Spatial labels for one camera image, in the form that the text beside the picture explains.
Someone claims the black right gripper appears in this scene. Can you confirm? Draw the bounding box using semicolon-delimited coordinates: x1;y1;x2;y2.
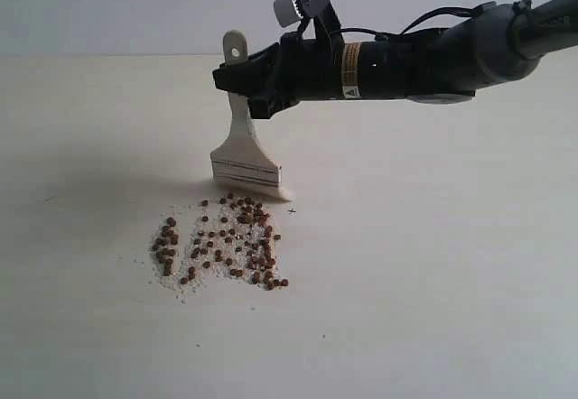
212;32;343;120

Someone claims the white paint brush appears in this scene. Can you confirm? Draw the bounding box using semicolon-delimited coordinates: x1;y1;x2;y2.
210;30;292;202

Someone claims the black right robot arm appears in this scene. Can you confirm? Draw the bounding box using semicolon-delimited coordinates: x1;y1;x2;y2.
213;0;577;119

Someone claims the pile of brown pellets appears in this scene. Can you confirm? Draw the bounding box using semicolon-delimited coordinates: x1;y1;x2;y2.
133;192;290;303

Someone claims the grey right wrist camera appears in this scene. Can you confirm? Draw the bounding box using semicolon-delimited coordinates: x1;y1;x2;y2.
273;0;330;28

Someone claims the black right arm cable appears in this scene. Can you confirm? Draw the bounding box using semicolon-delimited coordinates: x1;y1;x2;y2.
297;5;493;43

